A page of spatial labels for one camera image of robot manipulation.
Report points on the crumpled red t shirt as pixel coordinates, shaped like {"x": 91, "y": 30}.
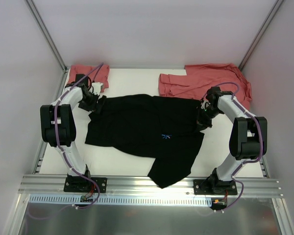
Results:
{"x": 200, "y": 78}

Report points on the white slotted cable duct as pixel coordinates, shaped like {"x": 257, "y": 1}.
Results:
{"x": 121, "y": 200}

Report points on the black t shirt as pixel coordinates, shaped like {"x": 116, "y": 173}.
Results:
{"x": 162, "y": 128}

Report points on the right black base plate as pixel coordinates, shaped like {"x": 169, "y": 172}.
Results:
{"x": 205, "y": 187}

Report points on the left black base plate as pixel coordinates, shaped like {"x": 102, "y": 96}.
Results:
{"x": 81, "y": 185}

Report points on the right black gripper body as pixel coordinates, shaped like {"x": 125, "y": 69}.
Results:
{"x": 203, "y": 118}

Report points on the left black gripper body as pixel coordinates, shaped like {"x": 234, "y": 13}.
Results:
{"x": 93, "y": 104}

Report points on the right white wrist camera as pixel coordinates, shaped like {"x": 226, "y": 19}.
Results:
{"x": 204, "y": 104}

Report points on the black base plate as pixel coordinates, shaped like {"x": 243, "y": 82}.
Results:
{"x": 81, "y": 185}
{"x": 205, "y": 187}

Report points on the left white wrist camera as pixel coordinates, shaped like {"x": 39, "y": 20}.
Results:
{"x": 97, "y": 87}

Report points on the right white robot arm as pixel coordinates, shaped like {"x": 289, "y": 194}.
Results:
{"x": 248, "y": 139}

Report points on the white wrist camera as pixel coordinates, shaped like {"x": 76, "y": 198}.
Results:
{"x": 97, "y": 87}
{"x": 204, "y": 104}

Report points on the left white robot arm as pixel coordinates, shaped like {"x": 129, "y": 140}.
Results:
{"x": 58, "y": 126}

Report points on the aluminium front rail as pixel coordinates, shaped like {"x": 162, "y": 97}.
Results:
{"x": 143, "y": 186}

